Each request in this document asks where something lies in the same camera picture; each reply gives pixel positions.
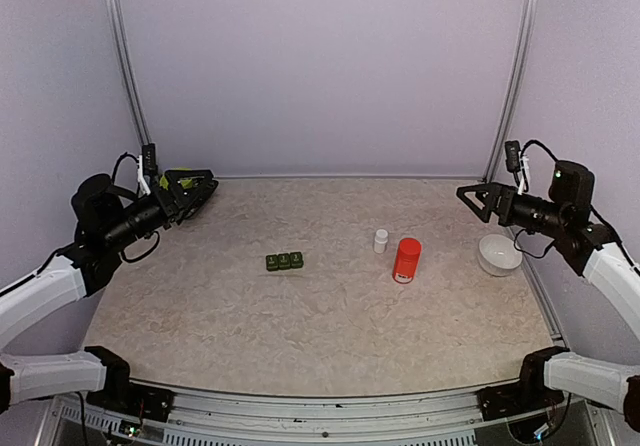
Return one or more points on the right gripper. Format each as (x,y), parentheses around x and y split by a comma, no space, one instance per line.
(495,191)

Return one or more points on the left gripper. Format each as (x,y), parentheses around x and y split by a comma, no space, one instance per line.
(170,203)

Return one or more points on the red pill bottle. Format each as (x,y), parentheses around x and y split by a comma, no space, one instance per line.
(407,259)

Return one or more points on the green pill organizer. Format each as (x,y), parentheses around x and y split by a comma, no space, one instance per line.
(284,261)

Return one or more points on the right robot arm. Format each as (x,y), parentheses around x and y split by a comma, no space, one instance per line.
(593,252)

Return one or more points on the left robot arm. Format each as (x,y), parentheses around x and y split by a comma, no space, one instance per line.
(109,220)

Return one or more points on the lime green bowl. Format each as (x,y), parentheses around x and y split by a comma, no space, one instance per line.
(177,176)

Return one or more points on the white bowl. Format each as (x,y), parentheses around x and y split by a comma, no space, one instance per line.
(497,255)

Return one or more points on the small white pill bottle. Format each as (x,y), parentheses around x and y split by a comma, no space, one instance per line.
(381,238)

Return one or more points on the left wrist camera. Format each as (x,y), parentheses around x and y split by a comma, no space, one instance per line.
(147,168)

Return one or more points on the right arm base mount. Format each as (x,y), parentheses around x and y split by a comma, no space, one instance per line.
(512,399)

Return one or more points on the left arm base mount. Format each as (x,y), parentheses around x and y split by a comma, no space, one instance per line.
(140,401)

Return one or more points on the front aluminium rail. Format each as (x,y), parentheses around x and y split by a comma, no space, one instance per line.
(201,417)

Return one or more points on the right aluminium frame post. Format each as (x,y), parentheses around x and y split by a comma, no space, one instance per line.
(516,77)

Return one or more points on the aluminium frame post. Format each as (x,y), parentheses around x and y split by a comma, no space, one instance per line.
(516,77)
(126,69)

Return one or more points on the left aluminium frame post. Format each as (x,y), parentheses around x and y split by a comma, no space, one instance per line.
(126,69)

